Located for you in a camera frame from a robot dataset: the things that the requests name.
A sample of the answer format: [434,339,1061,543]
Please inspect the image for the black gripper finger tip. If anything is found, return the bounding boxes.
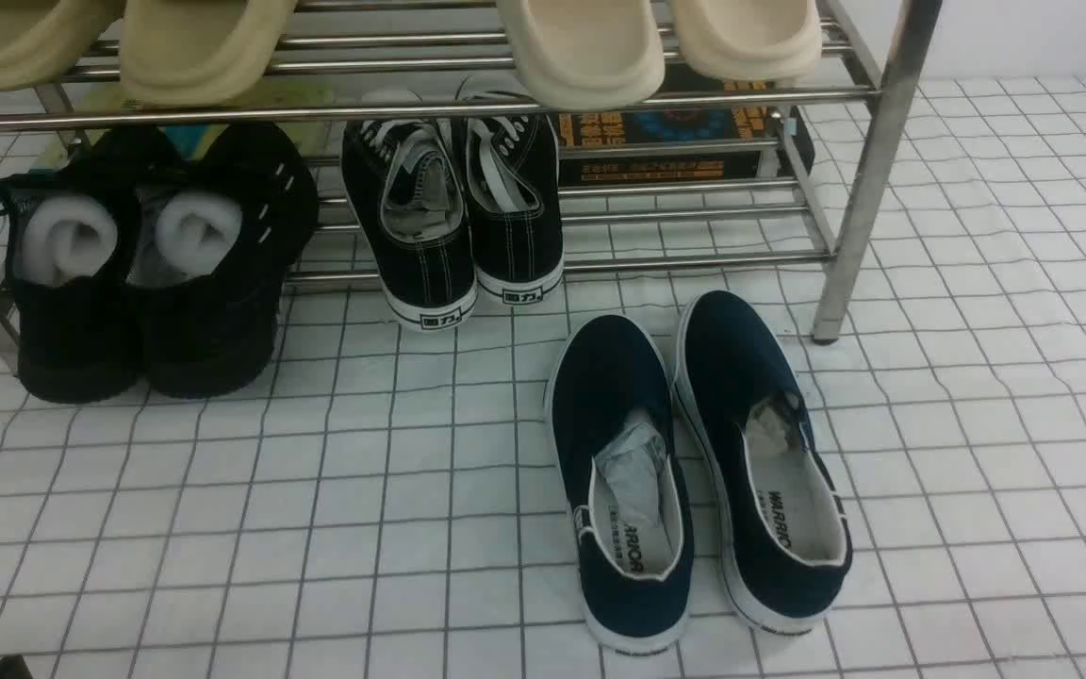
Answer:
[0,654,33,679]

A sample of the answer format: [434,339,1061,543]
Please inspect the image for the black knit sneaker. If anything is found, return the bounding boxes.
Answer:
[123,122,320,399]
[0,127,180,405]

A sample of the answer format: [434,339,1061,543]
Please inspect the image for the navy slip-on shoe left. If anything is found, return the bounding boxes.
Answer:
[544,314,695,656]

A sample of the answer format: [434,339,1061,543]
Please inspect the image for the navy slip-on shoe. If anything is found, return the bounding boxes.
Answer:
[675,290,853,636]
[544,314,695,656]

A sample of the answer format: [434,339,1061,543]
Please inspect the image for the navy slip-on shoe right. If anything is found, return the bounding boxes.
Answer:
[675,290,853,636]

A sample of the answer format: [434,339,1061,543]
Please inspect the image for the silver metal shoe rack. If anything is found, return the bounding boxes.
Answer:
[0,1,940,345]

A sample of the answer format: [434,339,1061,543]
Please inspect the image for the yellow green blue box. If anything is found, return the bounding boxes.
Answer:
[31,76,336,172]

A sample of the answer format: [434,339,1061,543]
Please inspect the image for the black canvas sneaker left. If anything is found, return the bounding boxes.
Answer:
[339,120,477,332]

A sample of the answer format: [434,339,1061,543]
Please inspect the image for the black canvas sneaker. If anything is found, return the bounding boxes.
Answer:
[339,120,477,332]
[447,113,565,306]

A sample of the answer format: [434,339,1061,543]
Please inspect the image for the black canvas sneaker right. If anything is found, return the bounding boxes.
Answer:
[447,113,565,306]

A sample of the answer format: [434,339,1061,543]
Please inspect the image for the black orange printed box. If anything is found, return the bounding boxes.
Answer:
[551,104,796,197]

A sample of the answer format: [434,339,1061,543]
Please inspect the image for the beige foam slipper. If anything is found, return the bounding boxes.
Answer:
[668,1,823,81]
[496,1,666,112]

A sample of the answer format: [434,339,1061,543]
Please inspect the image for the beige foam slipper far right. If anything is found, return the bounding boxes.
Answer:
[668,1,823,81]

